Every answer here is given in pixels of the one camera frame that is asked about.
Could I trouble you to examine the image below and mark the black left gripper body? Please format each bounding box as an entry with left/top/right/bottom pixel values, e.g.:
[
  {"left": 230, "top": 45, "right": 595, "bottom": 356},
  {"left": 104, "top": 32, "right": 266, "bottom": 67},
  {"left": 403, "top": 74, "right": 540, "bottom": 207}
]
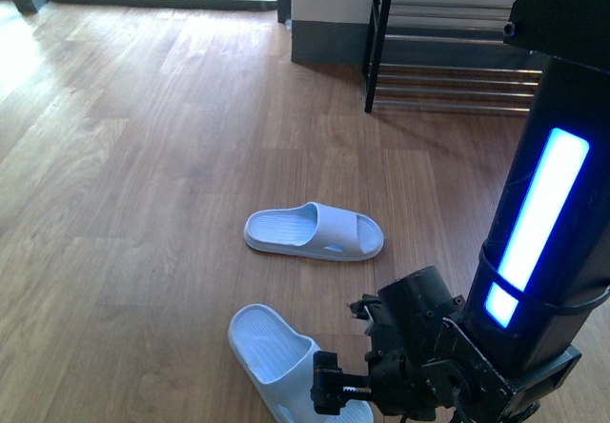
[{"left": 311, "top": 266, "right": 515, "bottom": 422}]

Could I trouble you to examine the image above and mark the black metal shoe rack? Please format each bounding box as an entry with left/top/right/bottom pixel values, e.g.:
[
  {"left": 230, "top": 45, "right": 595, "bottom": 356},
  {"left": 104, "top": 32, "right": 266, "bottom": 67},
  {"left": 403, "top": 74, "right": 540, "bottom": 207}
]
[{"left": 361, "top": 0, "right": 546, "bottom": 113}]

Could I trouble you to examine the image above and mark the light blue slide sandal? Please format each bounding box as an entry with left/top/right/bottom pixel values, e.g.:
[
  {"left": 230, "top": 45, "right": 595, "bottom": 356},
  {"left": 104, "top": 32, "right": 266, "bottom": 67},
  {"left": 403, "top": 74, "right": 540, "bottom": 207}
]
[
  {"left": 244, "top": 202, "right": 384, "bottom": 262},
  {"left": 228, "top": 304, "right": 374, "bottom": 423}
]

